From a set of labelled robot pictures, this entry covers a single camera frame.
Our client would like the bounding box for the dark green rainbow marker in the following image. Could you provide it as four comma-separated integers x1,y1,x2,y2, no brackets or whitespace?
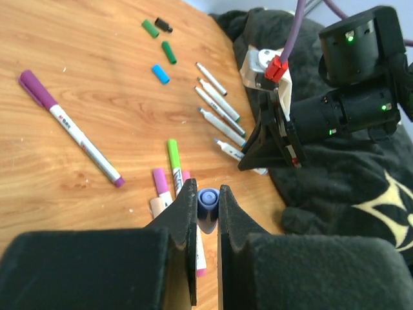
194,87,246,138

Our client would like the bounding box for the black floral pillow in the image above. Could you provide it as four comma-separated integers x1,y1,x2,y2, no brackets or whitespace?
210,7,412,274

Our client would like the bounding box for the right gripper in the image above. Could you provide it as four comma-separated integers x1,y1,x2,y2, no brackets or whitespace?
237,92,306,171

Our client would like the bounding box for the black cap marker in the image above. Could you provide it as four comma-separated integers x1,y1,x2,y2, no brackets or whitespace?
196,62,228,96

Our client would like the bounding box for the beige cap marker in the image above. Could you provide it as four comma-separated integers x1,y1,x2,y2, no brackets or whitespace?
150,197,165,219

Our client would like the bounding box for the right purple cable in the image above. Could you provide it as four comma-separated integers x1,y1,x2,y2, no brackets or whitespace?
279,0,351,62

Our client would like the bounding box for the black pen cap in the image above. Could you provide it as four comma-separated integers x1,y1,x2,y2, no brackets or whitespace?
154,17,173,33

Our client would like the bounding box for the light green cap marker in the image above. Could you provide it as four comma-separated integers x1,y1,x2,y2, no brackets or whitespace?
167,139,184,196

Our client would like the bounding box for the pink cap marker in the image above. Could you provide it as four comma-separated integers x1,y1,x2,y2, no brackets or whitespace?
182,170,208,278

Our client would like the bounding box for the sky blue pen cap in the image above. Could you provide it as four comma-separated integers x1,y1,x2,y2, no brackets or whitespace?
152,64,170,85

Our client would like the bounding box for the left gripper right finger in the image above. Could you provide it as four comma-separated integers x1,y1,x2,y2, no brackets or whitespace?
218,185,412,309

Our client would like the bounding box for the purple cap marker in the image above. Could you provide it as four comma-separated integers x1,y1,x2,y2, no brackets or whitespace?
19,70,125,187

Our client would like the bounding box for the periwinkle cap marker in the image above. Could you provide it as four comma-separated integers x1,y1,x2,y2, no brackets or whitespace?
214,138,268,176

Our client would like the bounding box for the dark green pen cap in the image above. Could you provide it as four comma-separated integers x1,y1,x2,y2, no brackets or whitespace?
161,41,177,65

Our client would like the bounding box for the sky blue cap marker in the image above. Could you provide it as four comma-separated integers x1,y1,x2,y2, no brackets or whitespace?
197,107,246,147

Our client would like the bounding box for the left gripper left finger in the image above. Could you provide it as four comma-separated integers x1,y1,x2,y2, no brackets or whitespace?
1,180,197,309

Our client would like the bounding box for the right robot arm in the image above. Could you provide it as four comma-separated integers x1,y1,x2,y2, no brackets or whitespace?
238,6,412,171

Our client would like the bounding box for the lilac cap marker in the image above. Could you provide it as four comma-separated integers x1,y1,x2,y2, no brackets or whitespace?
152,168,173,207

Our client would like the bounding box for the periwinkle pen cap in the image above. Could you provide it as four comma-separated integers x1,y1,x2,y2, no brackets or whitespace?
197,188,220,234

